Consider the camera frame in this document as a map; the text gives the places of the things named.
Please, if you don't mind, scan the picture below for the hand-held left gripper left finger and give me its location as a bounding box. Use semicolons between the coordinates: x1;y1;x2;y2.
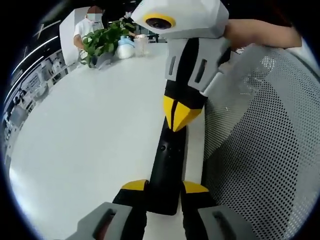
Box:
63;178;150;240

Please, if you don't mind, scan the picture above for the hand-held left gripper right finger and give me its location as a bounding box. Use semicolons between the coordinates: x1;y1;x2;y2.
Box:
180;180;255;240

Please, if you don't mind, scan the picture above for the black remote control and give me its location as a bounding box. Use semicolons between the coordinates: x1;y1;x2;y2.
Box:
146;119;189;216

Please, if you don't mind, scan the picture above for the clear glass cup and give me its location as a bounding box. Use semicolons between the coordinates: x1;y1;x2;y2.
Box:
133;34;148;58

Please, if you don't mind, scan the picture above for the white round vase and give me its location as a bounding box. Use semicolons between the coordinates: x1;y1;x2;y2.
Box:
116;37;137;60

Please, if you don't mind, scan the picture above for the grey plant pot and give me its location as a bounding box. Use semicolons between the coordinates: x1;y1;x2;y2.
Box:
96;53;120;72

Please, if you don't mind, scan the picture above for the green potted plant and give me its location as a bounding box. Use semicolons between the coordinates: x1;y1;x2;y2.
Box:
79;21;137;68

